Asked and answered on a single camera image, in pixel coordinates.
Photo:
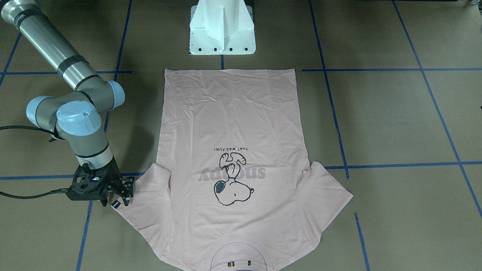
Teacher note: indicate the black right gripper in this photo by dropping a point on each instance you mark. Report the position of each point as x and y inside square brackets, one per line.
[113, 175]

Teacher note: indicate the pink Snoopy t-shirt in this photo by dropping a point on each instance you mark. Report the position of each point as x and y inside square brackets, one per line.
[232, 188]

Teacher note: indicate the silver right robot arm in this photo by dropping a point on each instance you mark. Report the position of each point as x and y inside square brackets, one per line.
[75, 117]

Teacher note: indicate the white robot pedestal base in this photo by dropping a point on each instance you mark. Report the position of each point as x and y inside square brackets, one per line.
[222, 27]

